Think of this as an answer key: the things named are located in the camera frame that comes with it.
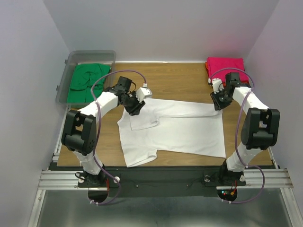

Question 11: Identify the white t shirt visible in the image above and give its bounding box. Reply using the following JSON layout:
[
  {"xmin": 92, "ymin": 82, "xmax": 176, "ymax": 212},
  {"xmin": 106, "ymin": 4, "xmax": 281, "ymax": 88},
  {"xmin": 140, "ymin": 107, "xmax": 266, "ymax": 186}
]
[{"xmin": 117, "ymin": 98, "xmax": 226, "ymax": 167}]

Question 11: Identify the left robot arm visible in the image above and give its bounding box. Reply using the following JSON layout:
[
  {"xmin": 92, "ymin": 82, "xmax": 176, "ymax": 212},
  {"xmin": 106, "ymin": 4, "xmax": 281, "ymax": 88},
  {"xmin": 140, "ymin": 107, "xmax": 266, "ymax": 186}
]
[{"xmin": 61, "ymin": 77, "xmax": 152, "ymax": 187}]

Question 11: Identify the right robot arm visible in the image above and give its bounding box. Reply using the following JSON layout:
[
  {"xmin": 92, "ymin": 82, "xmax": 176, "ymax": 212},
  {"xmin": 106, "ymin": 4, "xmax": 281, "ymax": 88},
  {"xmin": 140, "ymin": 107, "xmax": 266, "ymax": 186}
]
[{"xmin": 208, "ymin": 72, "xmax": 280, "ymax": 183}]

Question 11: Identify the pink folded t shirt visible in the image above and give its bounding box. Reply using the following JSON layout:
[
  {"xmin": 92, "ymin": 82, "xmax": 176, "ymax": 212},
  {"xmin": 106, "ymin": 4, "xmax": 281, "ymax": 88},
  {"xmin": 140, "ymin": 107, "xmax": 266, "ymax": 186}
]
[{"xmin": 205, "ymin": 57, "xmax": 249, "ymax": 84}]

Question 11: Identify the green t shirt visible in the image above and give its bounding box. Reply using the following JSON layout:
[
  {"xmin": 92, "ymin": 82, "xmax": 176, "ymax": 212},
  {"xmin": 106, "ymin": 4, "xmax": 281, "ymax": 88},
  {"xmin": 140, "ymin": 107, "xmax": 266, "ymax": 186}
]
[{"xmin": 67, "ymin": 63, "xmax": 111, "ymax": 104}]

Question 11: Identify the grey plastic bin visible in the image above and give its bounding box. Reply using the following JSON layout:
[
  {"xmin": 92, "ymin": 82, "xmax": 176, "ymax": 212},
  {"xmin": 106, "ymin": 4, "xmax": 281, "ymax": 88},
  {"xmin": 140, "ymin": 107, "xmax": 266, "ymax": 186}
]
[{"xmin": 56, "ymin": 50, "xmax": 116, "ymax": 108}]

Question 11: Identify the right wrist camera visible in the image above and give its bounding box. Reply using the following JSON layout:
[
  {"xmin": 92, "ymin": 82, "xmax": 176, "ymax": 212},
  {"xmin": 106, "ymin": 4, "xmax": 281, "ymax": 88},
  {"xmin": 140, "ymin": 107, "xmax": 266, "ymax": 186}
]
[{"xmin": 208, "ymin": 78, "xmax": 224, "ymax": 94}]

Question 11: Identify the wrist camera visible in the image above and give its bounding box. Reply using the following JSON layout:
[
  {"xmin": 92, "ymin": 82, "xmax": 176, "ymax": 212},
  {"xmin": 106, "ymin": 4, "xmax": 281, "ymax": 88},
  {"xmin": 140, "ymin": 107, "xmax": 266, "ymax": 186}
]
[
  {"xmin": 208, "ymin": 78, "xmax": 224, "ymax": 94},
  {"xmin": 135, "ymin": 83, "xmax": 153, "ymax": 103}
]

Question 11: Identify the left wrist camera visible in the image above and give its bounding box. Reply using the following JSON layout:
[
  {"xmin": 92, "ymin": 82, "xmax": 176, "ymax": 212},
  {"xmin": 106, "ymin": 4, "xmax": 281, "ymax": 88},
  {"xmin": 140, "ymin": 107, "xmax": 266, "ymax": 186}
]
[{"xmin": 135, "ymin": 83, "xmax": 153, "ymax": 103}]

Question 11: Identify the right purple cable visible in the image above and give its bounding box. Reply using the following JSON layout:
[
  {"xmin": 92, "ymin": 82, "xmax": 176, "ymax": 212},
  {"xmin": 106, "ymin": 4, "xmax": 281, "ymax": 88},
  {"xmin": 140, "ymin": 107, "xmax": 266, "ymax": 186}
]
[{"xmin": 208, "ymin": 68, "xmax": 266, "ymax": 204}]

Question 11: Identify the purple cable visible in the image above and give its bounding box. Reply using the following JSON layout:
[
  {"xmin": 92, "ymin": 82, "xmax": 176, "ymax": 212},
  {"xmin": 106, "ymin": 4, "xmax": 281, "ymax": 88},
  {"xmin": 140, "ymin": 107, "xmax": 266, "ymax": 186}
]
[
  {"xmin": 208, "ymin": 68, "xmax": 266, "ymax": 204},
  {"xmin": 89, "ymin": 70, "xmax": 148, "ymax": 206}
]

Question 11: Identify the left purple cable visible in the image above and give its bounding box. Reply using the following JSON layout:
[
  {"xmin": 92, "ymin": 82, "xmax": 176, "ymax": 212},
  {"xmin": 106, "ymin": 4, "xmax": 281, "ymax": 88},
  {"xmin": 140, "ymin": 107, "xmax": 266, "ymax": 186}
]
[{"xmin": 89, "ymin": 70, "xmax": 148, "ymax": 206}]

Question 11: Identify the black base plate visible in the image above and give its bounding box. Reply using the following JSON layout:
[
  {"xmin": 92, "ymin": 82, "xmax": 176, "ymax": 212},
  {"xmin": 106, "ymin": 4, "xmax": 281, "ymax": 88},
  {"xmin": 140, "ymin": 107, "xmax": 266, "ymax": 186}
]
[{"xmin": 78, "ymin": 166, "xmax": 246, "ymax": 198}]

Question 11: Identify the aluminium frame rail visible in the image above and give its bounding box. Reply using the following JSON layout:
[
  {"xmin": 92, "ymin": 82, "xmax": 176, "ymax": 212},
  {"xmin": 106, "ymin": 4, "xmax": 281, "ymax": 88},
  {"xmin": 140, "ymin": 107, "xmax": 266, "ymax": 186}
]
[{"xmin": 38, "ymin": 169, "xmax": 294, "ymax": 191}]

